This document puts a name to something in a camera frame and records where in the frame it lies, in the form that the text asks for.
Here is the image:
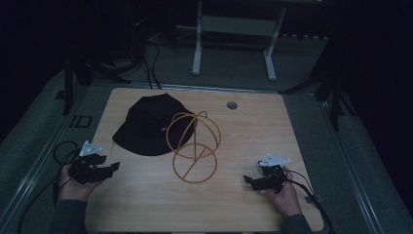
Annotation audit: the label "gold wire hat stand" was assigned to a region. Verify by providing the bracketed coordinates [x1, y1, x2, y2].
[166, 110, 222, 185]

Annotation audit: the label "black tripod stand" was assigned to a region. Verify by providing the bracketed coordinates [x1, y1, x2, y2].
[54, 55, 132, 117]
[279, 64, 358, 133]

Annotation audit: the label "white metal table frame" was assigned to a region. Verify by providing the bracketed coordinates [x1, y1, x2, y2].
[176, 0, 288, 82]

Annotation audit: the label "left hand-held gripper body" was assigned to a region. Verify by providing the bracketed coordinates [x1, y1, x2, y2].
[68, 139, 108, 185]

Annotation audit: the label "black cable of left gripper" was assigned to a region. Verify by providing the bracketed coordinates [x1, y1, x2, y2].
[17, 140, 82, 234]

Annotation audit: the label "person's right hand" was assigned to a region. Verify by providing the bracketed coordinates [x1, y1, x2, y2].
[259, 165, 303, 217]

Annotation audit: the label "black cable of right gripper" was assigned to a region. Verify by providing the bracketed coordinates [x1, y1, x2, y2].
[285, 169, 337, 234]

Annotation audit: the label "black bucket hat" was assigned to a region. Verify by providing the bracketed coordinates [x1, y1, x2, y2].
[111, 93, 197, 157]

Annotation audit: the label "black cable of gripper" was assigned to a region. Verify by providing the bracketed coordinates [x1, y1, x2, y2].
[285, 169, 337, 234]
[17, 140, 82, 234]

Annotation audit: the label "person's left hand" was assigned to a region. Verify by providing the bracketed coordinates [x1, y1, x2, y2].
[57, 163, 104, 203]

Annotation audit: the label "black floor cables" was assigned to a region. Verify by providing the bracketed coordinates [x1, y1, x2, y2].
[123, 19, 164, 91]

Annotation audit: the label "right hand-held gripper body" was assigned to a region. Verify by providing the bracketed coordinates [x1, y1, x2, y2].
[250, 153, 292, 194]

